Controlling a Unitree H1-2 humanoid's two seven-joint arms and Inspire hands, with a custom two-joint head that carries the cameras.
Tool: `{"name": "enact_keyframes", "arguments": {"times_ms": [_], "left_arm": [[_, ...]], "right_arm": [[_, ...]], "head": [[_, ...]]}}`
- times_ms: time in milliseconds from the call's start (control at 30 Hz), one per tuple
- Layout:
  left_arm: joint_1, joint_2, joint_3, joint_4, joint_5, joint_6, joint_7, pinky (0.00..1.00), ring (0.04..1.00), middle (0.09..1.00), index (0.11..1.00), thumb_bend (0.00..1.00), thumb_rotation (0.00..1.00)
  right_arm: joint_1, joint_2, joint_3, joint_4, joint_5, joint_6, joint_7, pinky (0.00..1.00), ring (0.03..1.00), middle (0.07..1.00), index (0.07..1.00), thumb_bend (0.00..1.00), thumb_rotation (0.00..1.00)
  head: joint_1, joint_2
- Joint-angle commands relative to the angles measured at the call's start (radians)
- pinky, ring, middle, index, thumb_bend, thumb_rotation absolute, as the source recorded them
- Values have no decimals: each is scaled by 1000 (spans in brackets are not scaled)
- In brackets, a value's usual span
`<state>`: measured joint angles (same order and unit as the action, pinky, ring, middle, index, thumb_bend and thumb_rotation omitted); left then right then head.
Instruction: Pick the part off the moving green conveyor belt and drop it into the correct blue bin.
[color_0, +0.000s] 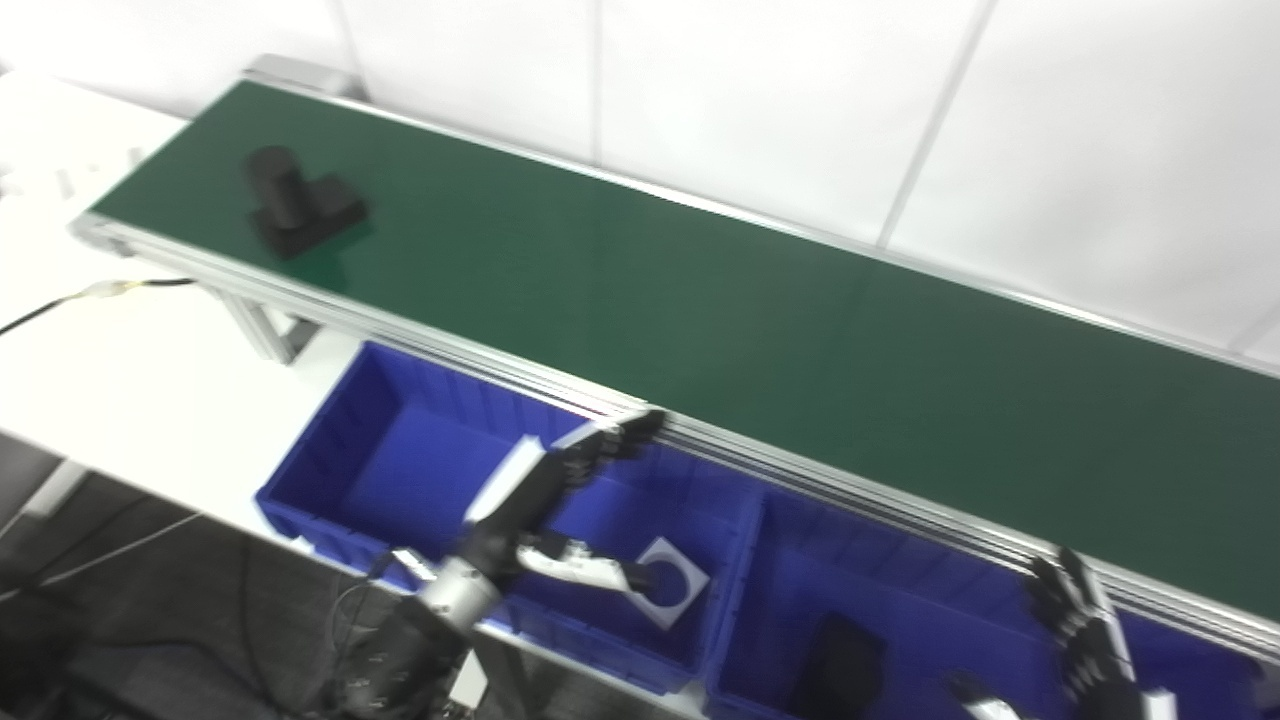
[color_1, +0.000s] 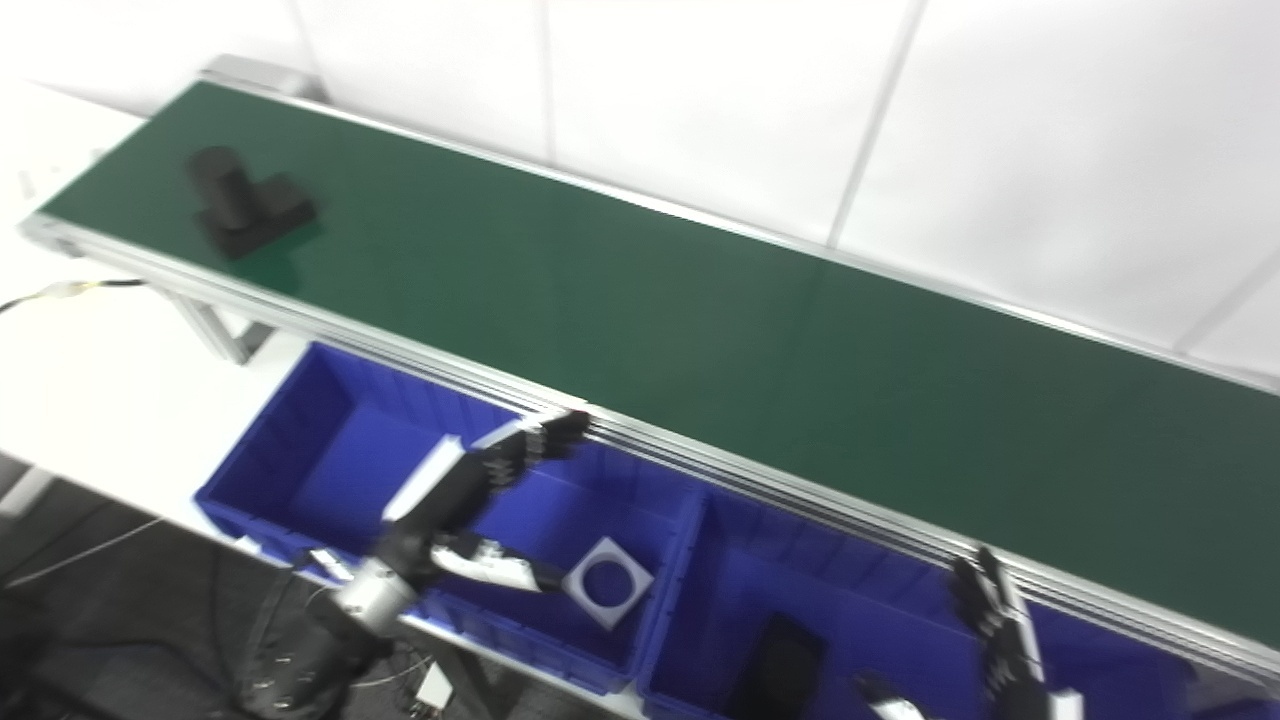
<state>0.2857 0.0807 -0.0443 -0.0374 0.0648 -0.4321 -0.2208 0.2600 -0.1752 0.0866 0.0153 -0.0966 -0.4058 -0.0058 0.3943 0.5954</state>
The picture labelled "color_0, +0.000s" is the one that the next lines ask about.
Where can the aluminium conveyor leg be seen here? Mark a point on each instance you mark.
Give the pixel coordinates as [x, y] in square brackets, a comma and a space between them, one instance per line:
[270, 335]

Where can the blue plastic bin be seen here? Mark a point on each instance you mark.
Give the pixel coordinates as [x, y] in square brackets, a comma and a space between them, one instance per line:
[420, 480]
[930, 620]

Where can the black part in bin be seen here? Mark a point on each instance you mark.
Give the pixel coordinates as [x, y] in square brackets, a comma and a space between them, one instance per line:
[840, 665]

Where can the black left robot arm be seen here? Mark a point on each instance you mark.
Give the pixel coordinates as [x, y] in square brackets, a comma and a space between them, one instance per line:
[425, 635]

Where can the green conveyor belt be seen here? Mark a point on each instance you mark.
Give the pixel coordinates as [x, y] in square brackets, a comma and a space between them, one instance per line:
[700, 300]

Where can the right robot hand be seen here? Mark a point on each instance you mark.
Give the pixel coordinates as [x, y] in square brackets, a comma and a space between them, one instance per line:
[1090, 650]

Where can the grey conveyor end housing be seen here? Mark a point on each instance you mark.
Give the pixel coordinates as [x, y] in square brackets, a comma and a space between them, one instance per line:
[300, 75]

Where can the white square part with hole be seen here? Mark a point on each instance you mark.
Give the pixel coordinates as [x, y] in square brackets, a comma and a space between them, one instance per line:
[692, 578]

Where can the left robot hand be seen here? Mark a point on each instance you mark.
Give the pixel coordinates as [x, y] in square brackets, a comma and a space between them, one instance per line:
[515, 495]

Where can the black cylinder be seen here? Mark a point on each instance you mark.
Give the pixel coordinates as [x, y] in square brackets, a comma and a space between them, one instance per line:
[300, 215]

